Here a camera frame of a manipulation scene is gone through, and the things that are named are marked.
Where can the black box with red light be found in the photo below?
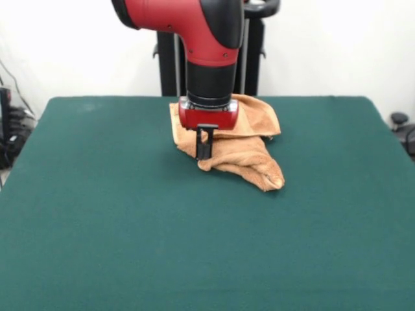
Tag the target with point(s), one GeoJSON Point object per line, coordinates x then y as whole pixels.
{"type": "Point", "coordinates": [4, 113]}

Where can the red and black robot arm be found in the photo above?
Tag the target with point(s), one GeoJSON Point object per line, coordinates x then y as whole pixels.
{"type": "Point", "coordinates": [201, 32]}

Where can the orange terry towel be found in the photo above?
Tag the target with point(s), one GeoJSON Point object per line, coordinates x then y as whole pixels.
{"type": "Point", "coordinates": [246, 155]}

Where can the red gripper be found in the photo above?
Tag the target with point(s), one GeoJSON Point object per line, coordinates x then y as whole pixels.
{"type": "Point", "coordinates": [207, 118]}

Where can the dark green table cloth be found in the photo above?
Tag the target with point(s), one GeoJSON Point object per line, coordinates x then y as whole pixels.
{"type": "Point", "coordinates": [97, 226]}

